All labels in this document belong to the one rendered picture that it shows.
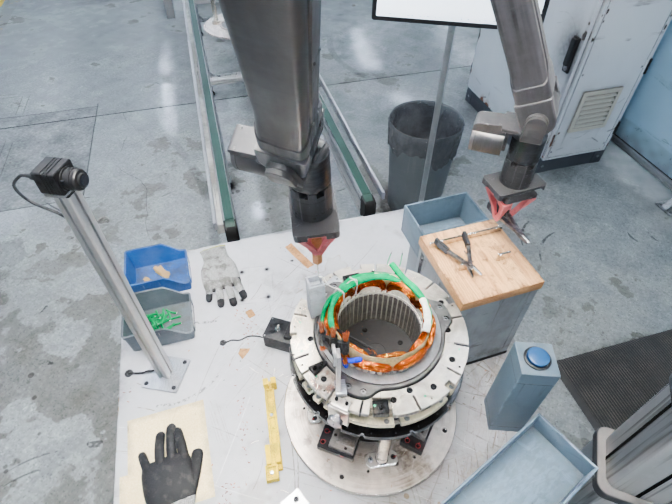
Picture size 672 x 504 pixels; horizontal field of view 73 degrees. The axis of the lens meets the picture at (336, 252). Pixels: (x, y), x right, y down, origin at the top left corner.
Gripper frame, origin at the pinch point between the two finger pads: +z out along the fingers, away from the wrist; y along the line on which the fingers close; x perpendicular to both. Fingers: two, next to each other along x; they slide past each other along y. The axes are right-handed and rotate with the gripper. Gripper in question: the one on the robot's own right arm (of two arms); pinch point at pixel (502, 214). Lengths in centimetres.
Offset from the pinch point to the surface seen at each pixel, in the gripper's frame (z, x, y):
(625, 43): 42, -126, -164
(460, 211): 15.9, -17.8, -3.4
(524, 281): 9.2, 11.1, -0.8
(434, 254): 9.0, -1.6, 13.3
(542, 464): 12.2, 42.2, 15.6
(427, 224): 17.5, -17.7, 5.8
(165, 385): 35, -5, 78
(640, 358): 117, 2, -101
